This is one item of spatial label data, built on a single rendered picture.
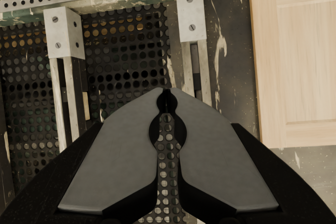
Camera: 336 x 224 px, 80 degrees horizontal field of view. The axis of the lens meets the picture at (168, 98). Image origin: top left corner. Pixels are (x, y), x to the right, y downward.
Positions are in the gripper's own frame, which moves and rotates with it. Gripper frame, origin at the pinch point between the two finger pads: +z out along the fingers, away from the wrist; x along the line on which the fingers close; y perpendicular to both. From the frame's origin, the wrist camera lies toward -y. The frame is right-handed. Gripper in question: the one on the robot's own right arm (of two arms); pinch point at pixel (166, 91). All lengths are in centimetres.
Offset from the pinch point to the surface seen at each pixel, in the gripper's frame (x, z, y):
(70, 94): -23.8, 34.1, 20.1
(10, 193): -46, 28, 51
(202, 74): 9.0, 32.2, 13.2
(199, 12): 8.0, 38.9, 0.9
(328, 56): 40, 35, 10
